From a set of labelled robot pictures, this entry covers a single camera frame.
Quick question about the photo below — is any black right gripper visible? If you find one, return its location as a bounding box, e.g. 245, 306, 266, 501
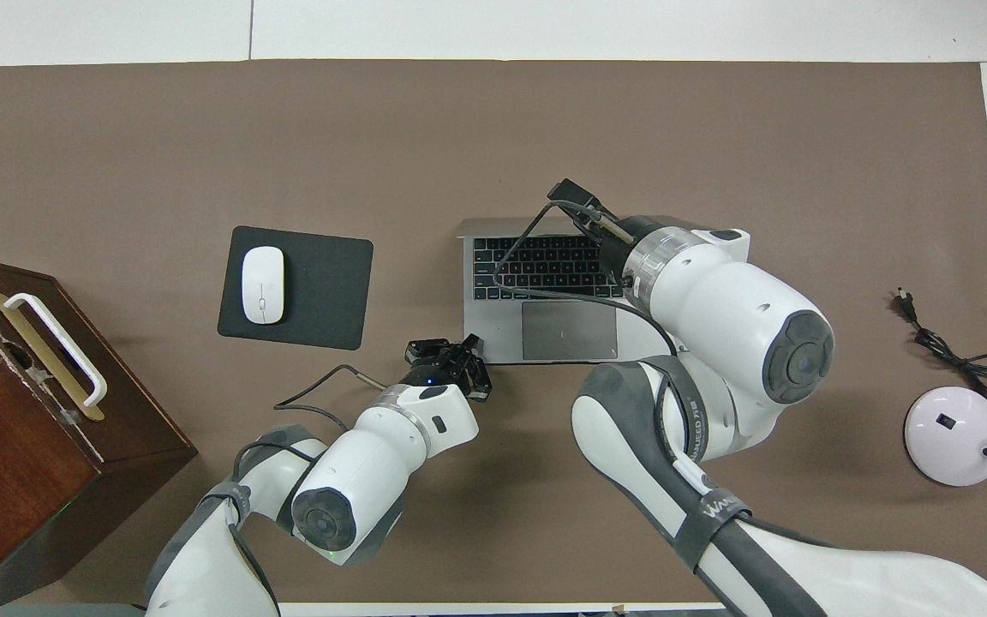
547, 178, 633, 258

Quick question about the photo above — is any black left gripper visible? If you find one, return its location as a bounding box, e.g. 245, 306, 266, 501
405, 334, 493, 402

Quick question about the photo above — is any silver grey laptop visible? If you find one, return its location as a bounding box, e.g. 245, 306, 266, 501
458, 216, 679, 365

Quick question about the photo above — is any brown table mat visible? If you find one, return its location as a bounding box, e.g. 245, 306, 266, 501
0, 58, 987, 606

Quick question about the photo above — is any black mouse pad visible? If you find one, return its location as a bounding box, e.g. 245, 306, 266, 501
217, 225, 374, 351

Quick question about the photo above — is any white computer mouse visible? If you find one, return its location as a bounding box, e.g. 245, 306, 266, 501
242, 246, 286, 326

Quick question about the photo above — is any gold metal plate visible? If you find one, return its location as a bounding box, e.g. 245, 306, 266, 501
0, 291, 106, 422

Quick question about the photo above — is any white desk lamp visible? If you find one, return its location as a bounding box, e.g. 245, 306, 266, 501
903, 313, 987, 488

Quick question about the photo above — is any dark wooden box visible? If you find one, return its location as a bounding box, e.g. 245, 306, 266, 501
0, 250, 199, 617

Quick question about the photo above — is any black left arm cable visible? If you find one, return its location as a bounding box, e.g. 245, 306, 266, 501
228, 364, 393, 617

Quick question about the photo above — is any black lamp power cord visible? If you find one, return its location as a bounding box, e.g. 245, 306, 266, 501
890, 289, 987, 404

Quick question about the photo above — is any white box handle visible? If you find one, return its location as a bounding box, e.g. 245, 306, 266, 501
3, 293, 108, 408

